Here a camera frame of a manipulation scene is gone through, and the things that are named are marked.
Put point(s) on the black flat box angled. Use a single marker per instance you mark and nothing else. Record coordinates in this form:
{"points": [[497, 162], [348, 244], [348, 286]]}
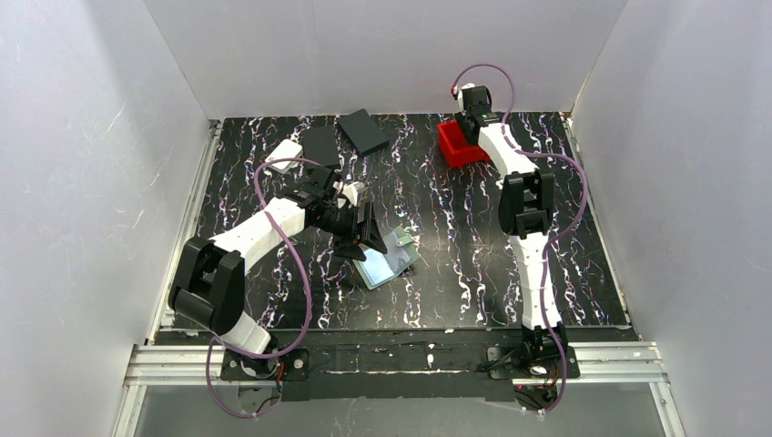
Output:
{"points": [[363, 132]]}

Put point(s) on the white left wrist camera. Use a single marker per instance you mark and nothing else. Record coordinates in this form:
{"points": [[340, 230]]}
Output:
{"points": [[351, 194]]}

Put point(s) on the white small box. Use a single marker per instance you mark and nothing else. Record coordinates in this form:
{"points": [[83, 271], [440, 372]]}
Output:
{"points": [[280, 159]]}

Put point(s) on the mint green card holder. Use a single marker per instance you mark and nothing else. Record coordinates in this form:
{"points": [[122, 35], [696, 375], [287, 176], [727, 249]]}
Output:
{"points": [[378, 269]]}

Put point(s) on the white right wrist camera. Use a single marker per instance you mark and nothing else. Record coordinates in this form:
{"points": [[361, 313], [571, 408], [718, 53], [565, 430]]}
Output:
{"points": [[457, 92]]}

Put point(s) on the black flat box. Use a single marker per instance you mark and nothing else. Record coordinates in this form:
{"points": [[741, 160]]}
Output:
{"points": [[319, 145]]}

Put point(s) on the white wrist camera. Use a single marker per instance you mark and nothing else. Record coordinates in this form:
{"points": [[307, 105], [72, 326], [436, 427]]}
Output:
{"points": [[351, 194], [457, 92]]}

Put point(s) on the aluminium rail frame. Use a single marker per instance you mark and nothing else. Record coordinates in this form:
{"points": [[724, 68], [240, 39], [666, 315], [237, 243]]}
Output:
{"points": [[623, 390]]}

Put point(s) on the red plastic bin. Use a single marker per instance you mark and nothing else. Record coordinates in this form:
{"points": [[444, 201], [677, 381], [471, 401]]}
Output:
{"points": [[456, 150]]}

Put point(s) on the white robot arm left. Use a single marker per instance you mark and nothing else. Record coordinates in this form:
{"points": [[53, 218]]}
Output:
{"points": [[209, 284]]}

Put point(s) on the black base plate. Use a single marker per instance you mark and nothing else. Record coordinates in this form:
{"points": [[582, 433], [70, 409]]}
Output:
{"points": [[494, 364]]}

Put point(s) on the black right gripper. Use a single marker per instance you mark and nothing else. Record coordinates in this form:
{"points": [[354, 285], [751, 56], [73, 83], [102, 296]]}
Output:
{"points": [[473, 98]]}

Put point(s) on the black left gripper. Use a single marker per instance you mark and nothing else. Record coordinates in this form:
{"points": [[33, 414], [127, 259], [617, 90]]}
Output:
{"points": [[367, 223]]}

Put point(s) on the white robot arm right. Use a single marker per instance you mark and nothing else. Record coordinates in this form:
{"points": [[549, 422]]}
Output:
{"points": [[525, 211]]}

